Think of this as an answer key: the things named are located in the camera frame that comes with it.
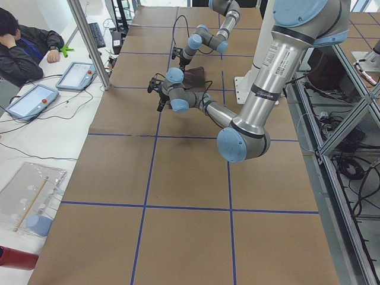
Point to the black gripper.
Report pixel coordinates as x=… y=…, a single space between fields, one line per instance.
x=162 y=96
x=183 y=60

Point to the dark brown t-shirt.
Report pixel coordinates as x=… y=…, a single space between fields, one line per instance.
x=194 y=79

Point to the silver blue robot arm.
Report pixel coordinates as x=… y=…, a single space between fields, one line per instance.
x=297 y=26
x=202 y=35

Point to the black box with label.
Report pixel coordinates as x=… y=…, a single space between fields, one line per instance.
x=116 y=42

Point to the teach pendant tablet far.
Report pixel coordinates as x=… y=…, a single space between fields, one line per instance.
x=77 y=77

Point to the teach pendant tablet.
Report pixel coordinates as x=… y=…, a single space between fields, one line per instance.
x=32 y=103
x=77 y=77

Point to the black keyboard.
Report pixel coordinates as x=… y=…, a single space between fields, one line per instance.
x=97 y=35

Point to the green plastic toy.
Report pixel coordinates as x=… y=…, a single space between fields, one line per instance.
x=65 y=49

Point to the teach pendant tablet near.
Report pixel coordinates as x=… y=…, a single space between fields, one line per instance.
x=32 y=103

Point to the seated person in black jacket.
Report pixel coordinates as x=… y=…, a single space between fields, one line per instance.
x=23 y=48

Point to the wooden stick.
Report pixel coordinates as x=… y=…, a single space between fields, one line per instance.
x=29 y=206

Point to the clear plastic bag sheet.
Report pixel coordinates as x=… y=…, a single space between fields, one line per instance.
x=18 y=192

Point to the blue plastic cap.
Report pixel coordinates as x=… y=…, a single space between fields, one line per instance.
x=39 y=224

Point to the red cylinder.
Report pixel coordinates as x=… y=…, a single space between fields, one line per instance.
x=13 y=258

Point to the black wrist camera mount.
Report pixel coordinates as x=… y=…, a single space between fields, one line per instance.
x=155 y=84
x=176 y=52

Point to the aluminium frame post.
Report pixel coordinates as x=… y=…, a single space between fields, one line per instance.
x=80 y=19

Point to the aluminium frame rack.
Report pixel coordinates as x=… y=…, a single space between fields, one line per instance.
x=335 y=107

